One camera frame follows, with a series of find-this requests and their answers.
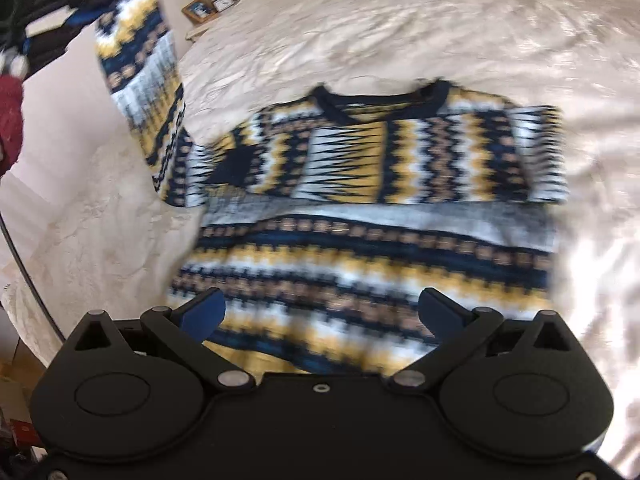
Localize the navy yellow patterned knit sweater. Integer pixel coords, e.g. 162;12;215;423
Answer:
96;0;568;373

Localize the left hand in maroon glove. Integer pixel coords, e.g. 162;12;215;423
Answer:
0;75;24;177

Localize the cream bedside table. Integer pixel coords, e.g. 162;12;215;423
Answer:
184;13;222;42

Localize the small white alarm clock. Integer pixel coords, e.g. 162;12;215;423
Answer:
212;0;235;13

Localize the white floral bedspread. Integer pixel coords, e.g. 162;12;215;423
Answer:
1;0;639;477

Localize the black cable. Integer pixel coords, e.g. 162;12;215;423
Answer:
0;209;66;343

